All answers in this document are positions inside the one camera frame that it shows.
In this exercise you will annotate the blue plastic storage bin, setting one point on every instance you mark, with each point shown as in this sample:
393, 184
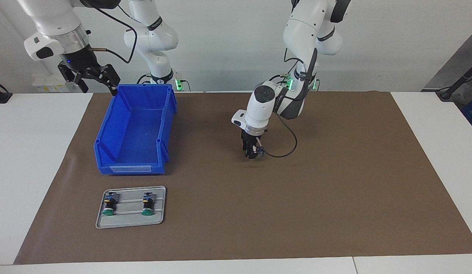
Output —
137, 133

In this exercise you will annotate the grey metal tray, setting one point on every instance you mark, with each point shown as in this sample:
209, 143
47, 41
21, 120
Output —
129, 221

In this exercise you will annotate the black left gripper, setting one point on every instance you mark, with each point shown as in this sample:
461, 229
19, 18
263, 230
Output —
254, 137

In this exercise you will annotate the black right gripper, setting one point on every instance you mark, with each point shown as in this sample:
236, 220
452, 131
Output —
79, 62

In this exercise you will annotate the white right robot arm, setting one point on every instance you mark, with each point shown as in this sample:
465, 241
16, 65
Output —
53, 23

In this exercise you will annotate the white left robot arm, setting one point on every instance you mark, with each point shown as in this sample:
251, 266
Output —
259, 102

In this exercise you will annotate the black tripod stand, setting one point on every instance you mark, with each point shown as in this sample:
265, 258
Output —
445, 94

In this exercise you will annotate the white box with yellow labels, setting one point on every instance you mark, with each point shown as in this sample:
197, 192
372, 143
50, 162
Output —
43, 82

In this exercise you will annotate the brown table mat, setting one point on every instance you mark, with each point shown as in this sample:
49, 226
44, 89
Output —
297, 209

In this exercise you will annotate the black clamp base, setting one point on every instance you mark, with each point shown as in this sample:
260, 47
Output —
2, 97

